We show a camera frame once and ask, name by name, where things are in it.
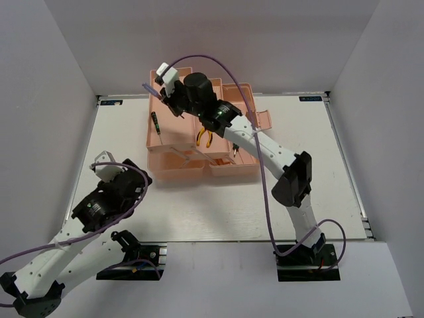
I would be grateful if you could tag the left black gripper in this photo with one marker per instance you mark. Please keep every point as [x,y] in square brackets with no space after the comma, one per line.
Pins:
[106,185]

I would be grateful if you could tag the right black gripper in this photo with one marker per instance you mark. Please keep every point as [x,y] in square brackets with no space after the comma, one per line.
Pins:
[169,101]

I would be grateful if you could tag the thin black green screwdriver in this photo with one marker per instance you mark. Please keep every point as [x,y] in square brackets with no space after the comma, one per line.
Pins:
[156,125]

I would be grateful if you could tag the pink plastic toolbox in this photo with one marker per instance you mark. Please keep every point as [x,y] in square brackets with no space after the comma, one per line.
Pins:
[188,150]

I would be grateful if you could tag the stubby green screwdriver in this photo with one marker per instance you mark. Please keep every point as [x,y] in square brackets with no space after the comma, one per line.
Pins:
[235,149]

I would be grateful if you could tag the blue red handled screwdriver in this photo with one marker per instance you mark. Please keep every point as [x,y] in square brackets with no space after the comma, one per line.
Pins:
[152,91]

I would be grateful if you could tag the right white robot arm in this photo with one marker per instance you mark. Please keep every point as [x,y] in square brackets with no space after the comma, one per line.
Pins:
[293,173]

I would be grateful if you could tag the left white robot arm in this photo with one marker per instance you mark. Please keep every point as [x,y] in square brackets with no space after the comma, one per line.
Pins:
[61,265]

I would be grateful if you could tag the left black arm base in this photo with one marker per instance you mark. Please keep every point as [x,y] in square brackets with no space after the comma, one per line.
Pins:
[142,261]

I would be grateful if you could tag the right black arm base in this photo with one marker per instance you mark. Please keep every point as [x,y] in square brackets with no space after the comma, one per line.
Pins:
[299,267]

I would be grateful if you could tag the left blue table label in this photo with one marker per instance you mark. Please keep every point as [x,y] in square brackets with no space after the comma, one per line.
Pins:
[111,102]

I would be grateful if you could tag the blue table label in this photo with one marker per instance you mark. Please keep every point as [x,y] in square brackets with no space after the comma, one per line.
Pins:
[310,98]
[111,102]

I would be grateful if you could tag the right blue table label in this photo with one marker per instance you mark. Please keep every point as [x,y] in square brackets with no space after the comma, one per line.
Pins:
[310,98]

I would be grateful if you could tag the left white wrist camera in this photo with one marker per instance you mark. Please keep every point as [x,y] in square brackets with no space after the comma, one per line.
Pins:
[105,173]

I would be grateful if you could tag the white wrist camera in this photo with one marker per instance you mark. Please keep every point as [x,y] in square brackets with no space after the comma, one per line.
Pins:
[166,77]
[105,173]

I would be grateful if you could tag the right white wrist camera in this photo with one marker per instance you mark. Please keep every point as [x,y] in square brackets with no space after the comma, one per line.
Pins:
[166,77]

